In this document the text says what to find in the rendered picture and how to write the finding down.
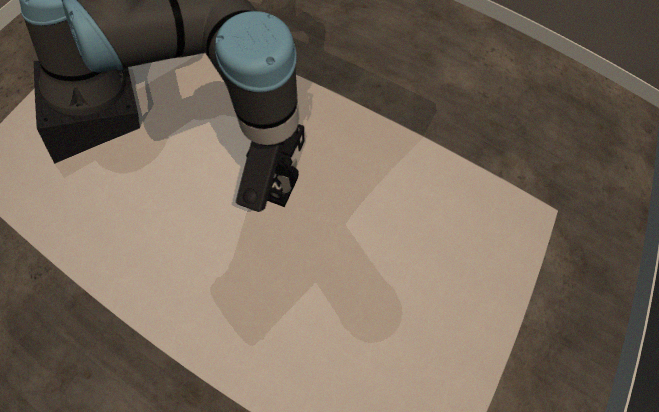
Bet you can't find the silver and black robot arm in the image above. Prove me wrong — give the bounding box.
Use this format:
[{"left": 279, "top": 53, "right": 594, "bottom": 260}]
[{"left": 19, "top": 0, "right": 299, "bottom": 212}]

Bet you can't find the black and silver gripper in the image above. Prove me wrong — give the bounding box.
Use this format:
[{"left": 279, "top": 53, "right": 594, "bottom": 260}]
[{"left": 275, "top": 124, "right": 305, "bottom": 193}]

